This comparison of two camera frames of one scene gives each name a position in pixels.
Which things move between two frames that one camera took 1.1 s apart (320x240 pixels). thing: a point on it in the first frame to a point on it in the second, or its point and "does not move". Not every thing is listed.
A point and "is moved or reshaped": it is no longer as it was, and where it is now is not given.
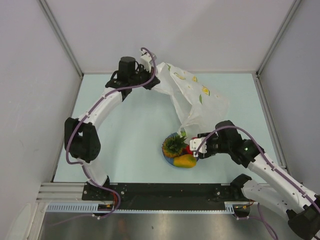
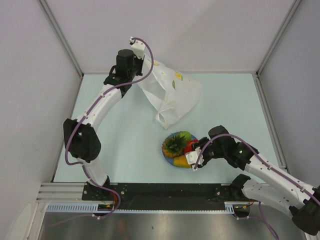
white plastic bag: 198,105 is moved or reshaped
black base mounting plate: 163,196 does not move
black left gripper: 150,85 to 140,61
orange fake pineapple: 172,146 does not move
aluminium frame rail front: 62,193 does not move
